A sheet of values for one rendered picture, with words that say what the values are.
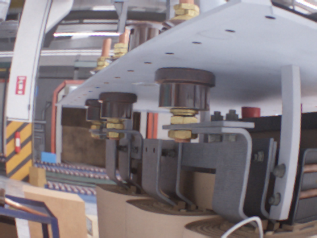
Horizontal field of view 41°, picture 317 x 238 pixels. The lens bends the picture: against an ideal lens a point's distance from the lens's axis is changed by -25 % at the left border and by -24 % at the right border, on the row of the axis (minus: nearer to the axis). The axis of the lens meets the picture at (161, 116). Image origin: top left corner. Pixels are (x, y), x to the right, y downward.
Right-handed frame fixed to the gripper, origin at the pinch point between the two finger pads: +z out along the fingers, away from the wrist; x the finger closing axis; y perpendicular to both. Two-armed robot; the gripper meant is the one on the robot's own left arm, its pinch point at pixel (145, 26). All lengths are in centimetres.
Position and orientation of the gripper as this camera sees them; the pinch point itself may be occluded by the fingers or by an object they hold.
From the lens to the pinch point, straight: 111.6
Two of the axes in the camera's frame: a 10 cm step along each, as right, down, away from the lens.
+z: -0.5, 10.0, -0.5
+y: -3.0, 0.3, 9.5
